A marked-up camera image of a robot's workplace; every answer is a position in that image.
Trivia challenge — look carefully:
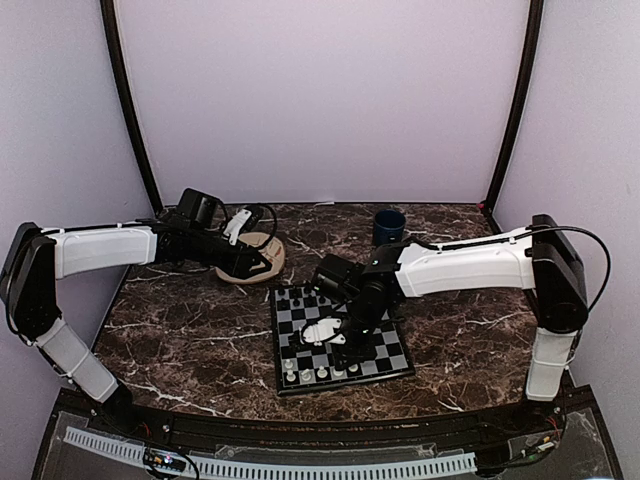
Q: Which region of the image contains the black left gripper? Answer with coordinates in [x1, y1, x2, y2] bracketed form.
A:
[188, 229, 272, 280]

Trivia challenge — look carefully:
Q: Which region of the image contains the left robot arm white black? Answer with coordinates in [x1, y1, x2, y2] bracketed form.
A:
[1, 220, 275, 436]

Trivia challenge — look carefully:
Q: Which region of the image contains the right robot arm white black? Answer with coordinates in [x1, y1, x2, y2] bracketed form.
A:
[338, 214, 589, 434]

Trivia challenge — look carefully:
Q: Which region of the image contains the small green circuit board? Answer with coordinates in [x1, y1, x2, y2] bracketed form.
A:
[143, 449, 186, 472]

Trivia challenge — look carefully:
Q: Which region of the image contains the black and white chessboard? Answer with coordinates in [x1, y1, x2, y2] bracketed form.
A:
[269, 284, 415, 397]

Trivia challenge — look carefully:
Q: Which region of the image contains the cream plate with bird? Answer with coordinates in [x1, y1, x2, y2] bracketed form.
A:
[215, 232, 285, 285]

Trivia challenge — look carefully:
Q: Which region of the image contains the blue enamel mug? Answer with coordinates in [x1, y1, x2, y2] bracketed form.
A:
[373, 209, 406, 247]

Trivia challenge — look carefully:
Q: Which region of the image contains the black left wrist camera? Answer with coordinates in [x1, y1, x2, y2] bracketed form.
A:
[176, 188, 222, 229]

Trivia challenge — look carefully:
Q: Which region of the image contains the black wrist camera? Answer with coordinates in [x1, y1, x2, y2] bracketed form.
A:
[311, 254, 359, 301]
[176, 188, 222, 229]

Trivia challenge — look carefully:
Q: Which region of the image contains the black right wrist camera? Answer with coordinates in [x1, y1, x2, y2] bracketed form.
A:
[311, 254, 359, 301]

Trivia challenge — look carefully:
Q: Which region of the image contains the black front rail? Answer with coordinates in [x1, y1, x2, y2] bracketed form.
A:
[124, 407, 526, 454]

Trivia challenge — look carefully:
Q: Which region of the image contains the white slotted cable duct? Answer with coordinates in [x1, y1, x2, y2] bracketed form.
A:
[62, 427, 477, 479]

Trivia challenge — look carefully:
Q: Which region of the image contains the black left frame post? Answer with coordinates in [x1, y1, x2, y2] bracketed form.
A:
[99, 0, 164, 214]

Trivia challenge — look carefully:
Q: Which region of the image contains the black frame post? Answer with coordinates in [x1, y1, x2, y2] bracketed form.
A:
[483, 0, 545, 215]
[99, 0, 164, 214]

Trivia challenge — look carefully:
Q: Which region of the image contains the black right frame post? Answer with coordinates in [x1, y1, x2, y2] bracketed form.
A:
[483, 0, 545, 215]

